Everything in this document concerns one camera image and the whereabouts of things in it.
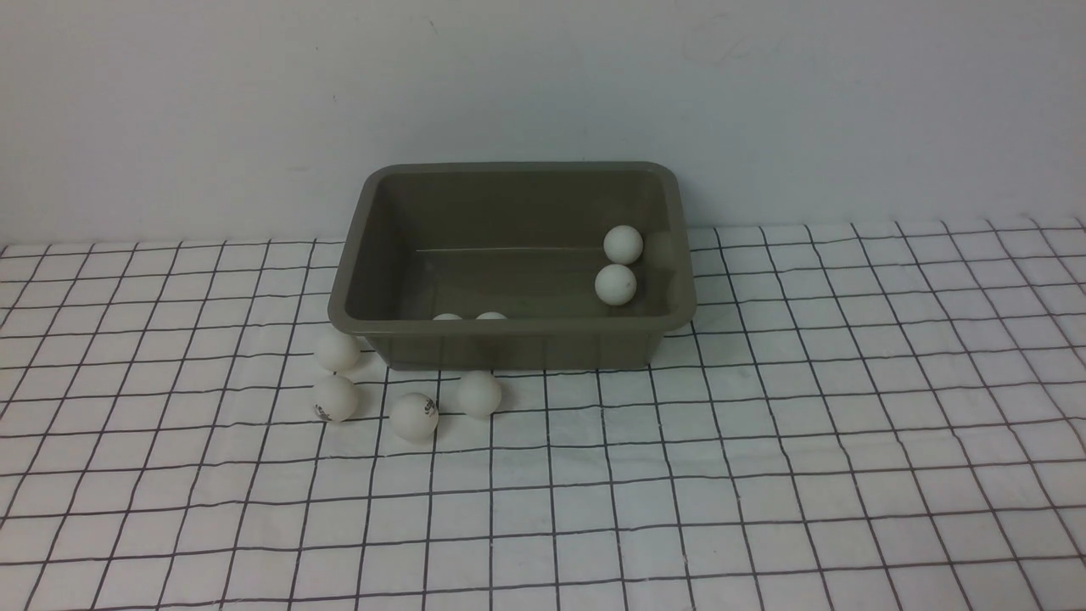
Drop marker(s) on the white black-grid tablecloth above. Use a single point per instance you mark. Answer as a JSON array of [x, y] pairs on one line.
[[874, 417]]

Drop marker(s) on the white ball with black logo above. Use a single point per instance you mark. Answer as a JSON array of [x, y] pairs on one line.
[[414, 417]]

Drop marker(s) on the olive green plastic bin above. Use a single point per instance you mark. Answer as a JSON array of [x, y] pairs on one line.
[[520, 238]]

